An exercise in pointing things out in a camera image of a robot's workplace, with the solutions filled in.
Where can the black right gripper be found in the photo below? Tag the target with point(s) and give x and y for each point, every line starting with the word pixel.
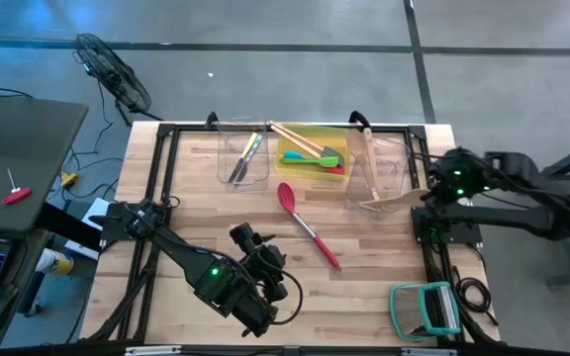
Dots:
pixel 450 178

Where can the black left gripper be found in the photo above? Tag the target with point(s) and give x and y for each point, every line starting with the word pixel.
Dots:
pixel 270 272

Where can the pale wooden spoon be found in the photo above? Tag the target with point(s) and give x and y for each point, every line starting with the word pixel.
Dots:
pixel 406 198

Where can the red slotted spoon steel shaft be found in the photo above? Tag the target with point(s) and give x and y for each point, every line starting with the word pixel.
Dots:
pixel 286 195

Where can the green silicone spatula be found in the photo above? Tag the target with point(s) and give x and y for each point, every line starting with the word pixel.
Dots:
pixel 324 161

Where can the wooden spatula red silicone head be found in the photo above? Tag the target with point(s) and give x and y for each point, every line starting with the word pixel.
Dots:
pixel 337 170

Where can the wooden spatula grey silicone head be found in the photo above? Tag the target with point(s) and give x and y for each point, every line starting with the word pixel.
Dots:
pixel 334 155

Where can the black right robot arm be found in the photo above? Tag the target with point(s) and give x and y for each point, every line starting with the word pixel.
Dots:
pixel 512 217

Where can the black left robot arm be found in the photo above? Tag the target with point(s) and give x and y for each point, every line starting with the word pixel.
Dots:
pixel 186 252

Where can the clear plastic bin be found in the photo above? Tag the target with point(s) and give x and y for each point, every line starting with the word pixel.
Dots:
pixel 394 168
pixel 260 173

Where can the yellow plastic bin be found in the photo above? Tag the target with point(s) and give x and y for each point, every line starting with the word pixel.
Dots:
pixel 290 170

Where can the black table clamp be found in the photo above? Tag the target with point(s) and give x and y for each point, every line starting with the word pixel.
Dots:
pixel 359 117
pixel 211 119

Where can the teal framed mandoline slicer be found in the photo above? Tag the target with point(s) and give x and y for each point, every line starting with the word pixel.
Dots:
pixel 406 311

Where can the white flat box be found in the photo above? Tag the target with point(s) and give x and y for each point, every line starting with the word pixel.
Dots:
pixel 94 207

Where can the yellow plug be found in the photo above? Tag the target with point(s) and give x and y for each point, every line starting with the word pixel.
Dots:
pixel 68 179

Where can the yellow and white can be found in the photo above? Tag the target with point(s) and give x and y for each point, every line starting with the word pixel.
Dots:
pixel 55 262

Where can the black floor fan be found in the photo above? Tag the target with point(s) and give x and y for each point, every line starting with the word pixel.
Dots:
pixel 112 74

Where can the dark grey desk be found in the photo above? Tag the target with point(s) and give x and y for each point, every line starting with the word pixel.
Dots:
pixel 28 148

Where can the black aluminium table frame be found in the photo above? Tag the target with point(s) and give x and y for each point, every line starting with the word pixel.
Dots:
pixel 166 163

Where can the silver table edge bracket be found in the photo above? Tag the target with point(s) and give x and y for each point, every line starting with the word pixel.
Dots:
pixel 151 350
pixel 428 351

